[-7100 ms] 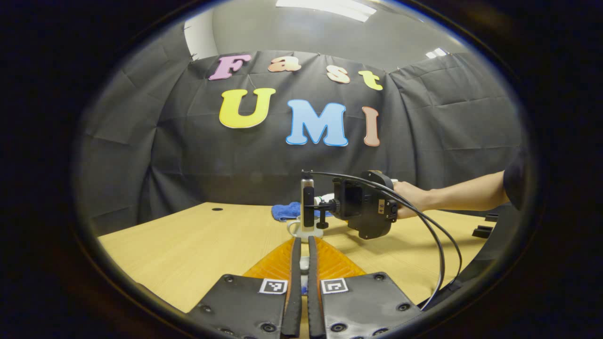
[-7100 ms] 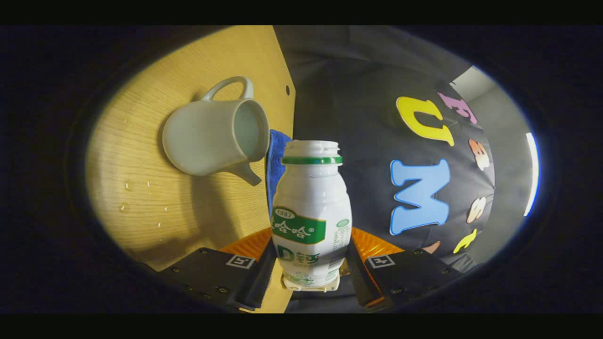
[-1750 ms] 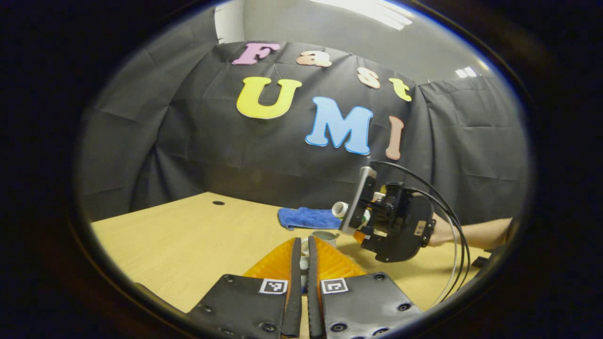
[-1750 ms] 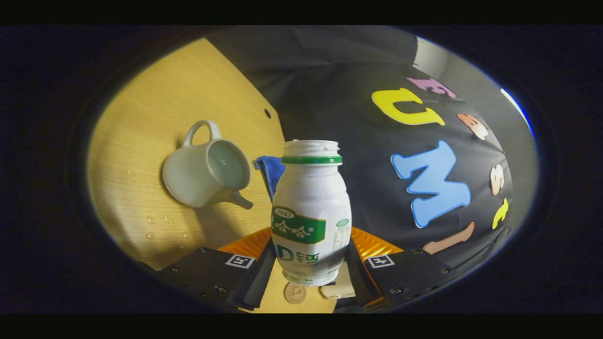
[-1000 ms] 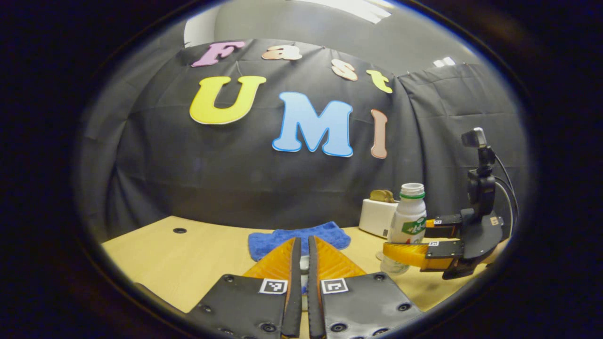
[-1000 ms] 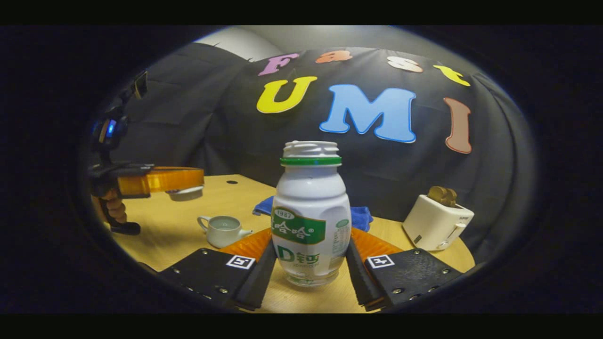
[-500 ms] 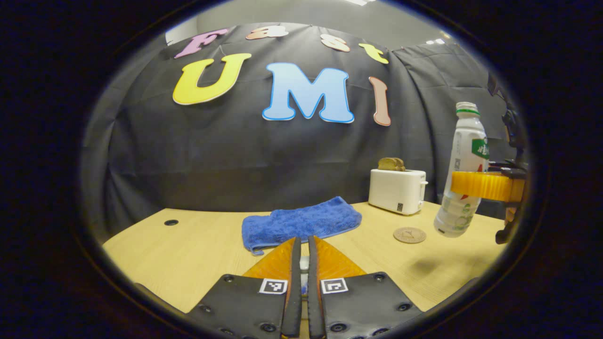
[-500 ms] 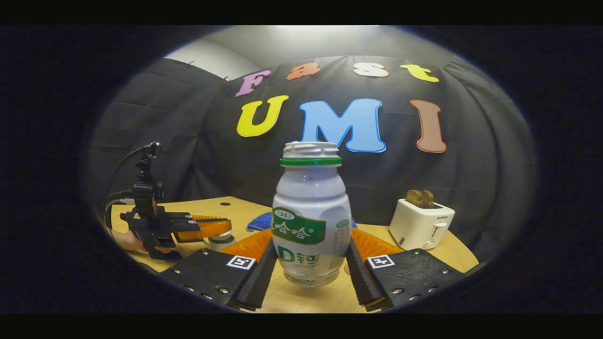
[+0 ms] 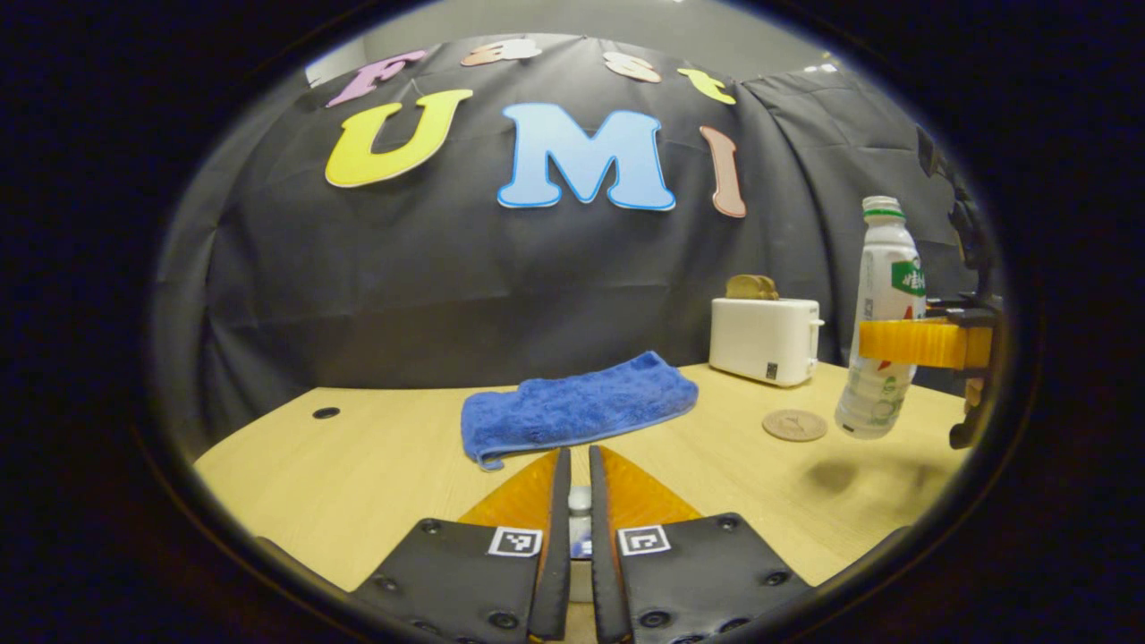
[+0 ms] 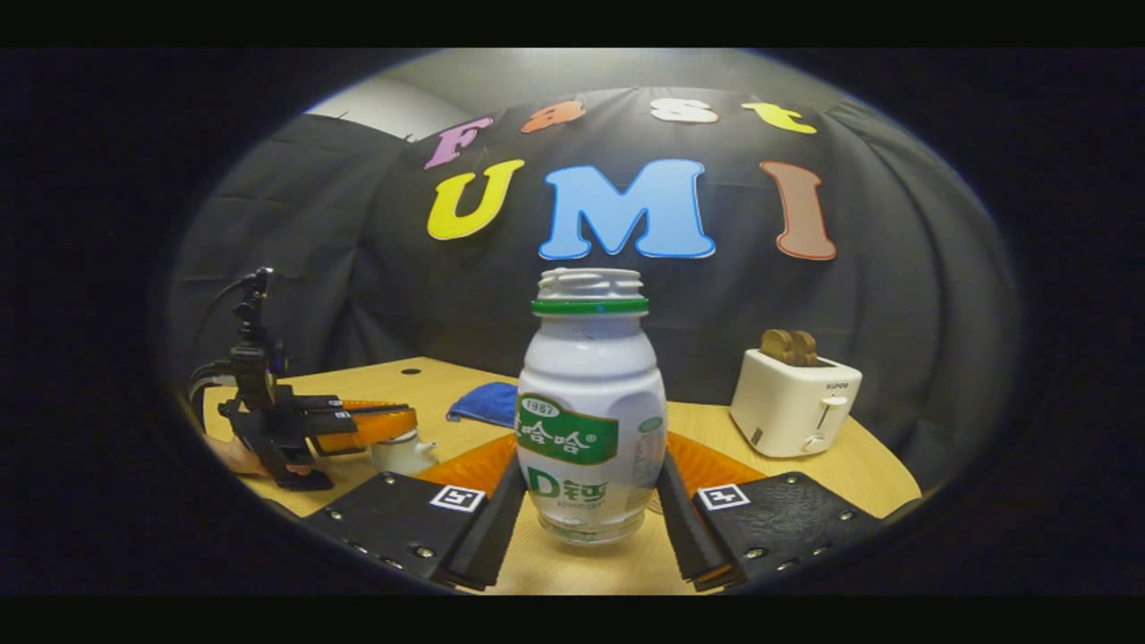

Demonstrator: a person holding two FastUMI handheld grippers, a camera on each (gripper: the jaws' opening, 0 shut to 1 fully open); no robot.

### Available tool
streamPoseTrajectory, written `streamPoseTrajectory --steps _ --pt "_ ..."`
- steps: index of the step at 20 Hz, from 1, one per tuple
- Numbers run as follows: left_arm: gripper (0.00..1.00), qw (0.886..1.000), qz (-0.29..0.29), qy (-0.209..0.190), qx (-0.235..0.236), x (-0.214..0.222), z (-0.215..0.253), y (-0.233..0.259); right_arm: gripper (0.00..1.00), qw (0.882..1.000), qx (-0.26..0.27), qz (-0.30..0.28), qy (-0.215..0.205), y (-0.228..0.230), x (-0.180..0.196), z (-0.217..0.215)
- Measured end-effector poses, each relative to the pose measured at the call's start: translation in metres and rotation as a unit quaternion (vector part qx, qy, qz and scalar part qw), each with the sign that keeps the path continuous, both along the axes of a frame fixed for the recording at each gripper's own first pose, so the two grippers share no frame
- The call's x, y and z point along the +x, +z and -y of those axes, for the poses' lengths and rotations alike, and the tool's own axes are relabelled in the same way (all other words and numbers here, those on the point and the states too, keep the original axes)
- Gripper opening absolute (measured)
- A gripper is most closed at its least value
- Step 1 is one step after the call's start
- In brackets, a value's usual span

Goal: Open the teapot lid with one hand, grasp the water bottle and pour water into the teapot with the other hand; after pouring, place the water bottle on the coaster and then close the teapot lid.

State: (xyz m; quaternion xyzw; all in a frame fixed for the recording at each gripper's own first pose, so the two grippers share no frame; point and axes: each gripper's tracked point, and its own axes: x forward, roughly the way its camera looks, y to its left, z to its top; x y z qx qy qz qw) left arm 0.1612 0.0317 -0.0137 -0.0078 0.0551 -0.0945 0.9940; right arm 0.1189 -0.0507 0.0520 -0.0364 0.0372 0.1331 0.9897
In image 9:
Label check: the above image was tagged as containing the round brown coaster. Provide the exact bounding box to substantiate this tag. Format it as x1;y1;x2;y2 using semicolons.
762;409;828;443

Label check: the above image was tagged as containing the white toaster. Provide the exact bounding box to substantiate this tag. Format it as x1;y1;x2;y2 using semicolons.
709;297;824;387

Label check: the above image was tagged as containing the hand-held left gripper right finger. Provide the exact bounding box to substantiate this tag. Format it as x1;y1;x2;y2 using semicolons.
588;445;815;644

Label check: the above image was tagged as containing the white water bottle green label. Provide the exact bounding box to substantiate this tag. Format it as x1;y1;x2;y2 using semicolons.
835;196;927;440

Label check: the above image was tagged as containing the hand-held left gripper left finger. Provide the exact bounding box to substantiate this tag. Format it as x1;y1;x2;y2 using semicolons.
349;447;573;644

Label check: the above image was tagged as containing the blue towel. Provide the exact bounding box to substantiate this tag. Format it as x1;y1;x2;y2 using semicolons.
461;351;700;472

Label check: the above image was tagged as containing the black backdrop cloth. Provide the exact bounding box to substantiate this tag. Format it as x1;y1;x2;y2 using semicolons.
152;34;985;457

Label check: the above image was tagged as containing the white blue-patterned teacup lid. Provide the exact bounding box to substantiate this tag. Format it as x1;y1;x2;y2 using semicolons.
569;486;595;602

